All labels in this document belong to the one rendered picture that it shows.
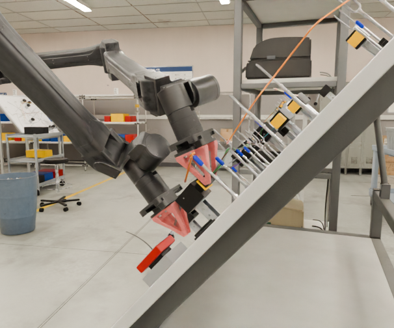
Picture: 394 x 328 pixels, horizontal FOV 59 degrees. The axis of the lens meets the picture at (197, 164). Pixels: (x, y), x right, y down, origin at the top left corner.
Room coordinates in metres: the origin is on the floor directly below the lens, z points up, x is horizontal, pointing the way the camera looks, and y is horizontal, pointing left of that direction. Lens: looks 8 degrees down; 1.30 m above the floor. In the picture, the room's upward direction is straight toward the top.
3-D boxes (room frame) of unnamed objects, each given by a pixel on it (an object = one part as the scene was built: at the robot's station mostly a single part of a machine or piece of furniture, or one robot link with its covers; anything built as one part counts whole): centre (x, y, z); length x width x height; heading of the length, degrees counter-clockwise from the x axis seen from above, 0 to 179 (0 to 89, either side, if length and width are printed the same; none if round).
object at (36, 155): (5.88, 2.70, 0.54); 0.99 x 0.50 x 1.08; 173
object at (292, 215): (1.75, -0.41, 0.76); 0.30 x 0.21 x 0.20; 73
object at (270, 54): (1.76, -0.41, 1.56); 0.30 x 0.23 x 0.19; 72
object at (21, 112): (6.93, 3.32, 0.83); 1.18 x 0.72 x 1.65; 172
